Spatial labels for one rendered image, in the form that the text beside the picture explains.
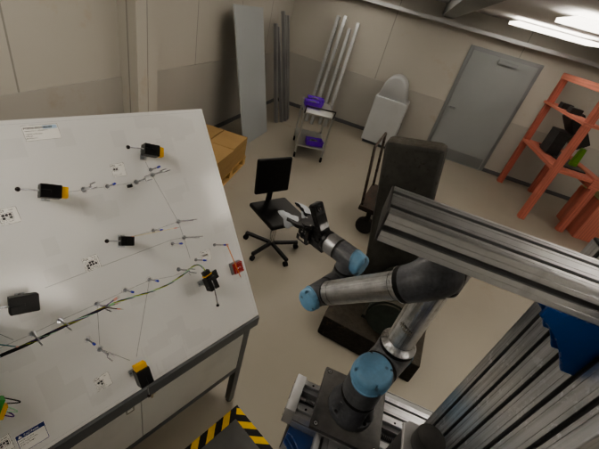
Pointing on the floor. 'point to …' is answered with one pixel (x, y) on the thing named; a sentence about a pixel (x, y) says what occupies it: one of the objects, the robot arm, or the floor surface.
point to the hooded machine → (387, 110)
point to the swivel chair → (275, 167)
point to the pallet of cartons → (227, 151)
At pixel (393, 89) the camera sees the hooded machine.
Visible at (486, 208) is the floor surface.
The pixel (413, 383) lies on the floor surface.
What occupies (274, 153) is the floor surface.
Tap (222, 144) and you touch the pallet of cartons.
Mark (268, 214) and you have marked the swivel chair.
